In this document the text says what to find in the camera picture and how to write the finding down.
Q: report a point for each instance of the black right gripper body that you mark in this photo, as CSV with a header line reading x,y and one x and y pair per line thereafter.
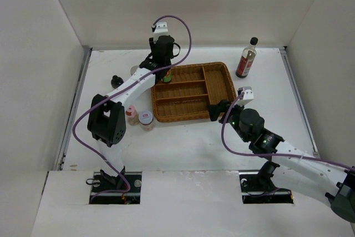
x,y
233,119

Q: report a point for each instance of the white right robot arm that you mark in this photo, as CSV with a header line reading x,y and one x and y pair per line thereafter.
x,y
329,182

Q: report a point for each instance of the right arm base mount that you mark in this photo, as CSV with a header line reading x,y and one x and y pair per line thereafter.
x,y
257,187

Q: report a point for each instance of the dark soy sauce bottle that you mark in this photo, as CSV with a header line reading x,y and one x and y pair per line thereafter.
x,y
247,58

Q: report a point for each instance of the brown wicker divided basket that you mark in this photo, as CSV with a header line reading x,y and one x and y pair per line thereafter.
x,y
192,89

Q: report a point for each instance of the white lid spice jar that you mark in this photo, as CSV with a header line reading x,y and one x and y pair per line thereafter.
x,y
146,120

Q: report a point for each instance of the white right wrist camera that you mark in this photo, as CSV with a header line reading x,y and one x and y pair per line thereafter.
x,y
245,95

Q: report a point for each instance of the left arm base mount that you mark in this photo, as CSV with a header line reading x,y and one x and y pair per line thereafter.
x,y
107,189

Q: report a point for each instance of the pink cap spice bottle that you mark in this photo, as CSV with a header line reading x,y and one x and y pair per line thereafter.
x,y
132,115

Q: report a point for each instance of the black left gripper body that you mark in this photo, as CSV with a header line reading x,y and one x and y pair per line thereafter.
x,y
152,44

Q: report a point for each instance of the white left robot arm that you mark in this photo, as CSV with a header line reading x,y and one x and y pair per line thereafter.
x,y
107,122

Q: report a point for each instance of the green label sauce bottle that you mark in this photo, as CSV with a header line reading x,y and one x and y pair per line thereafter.
x,y
167,78

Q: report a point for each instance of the blue label white pepper jar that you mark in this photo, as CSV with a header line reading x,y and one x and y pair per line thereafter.
x,y
133,69

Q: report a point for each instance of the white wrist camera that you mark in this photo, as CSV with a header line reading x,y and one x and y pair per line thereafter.
x,y
245,95
159,29

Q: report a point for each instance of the black cap spice shaker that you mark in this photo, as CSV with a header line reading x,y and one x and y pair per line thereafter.
x,y
116,81

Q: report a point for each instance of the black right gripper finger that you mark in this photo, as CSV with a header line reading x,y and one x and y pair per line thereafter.
x,y
224,104
214,112

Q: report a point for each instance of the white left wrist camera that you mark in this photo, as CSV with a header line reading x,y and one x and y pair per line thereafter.
x,y
159,29

